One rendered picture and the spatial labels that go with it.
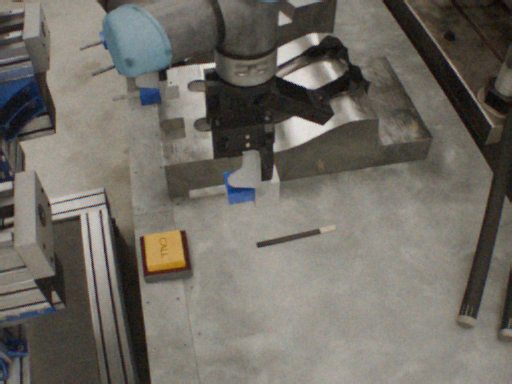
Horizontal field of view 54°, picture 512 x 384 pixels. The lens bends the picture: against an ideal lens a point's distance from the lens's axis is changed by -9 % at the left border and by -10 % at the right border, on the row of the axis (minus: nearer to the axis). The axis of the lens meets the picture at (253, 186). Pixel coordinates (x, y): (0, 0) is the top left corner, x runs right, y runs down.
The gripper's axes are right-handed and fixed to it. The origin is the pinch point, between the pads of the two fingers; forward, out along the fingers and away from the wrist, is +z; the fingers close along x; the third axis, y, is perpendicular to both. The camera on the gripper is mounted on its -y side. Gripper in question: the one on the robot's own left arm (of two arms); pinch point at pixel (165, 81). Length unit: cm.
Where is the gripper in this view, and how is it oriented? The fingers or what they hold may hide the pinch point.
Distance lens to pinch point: 103.3
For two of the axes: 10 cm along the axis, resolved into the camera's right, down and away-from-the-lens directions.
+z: 0.0, 6.3, 7.8
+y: -9.8, 1.5, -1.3
